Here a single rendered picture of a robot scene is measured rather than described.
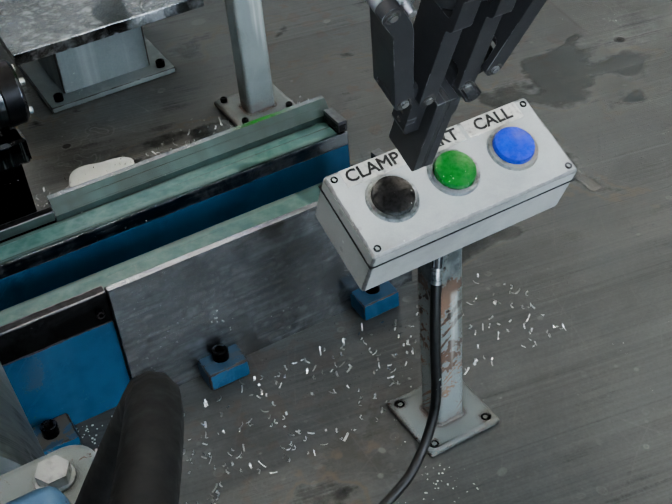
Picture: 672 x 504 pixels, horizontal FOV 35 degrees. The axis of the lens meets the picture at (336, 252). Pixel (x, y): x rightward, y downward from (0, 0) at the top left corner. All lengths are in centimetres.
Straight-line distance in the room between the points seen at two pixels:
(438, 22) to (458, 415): 44
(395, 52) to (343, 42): 92
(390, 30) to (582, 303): 56
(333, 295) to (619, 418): 28
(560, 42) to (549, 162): 69
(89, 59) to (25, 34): 11
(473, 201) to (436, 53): 18
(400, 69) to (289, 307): 46
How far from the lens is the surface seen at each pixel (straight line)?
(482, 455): 91
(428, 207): 73
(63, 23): 136
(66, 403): 97
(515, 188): 76
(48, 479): 45
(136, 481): 29
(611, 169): 122
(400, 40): 55
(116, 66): 144
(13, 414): 60
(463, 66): 61
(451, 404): 91
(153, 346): 95
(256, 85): 131
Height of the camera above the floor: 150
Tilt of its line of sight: 39 degrees down
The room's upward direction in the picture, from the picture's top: 6 degrees counter-clockwise
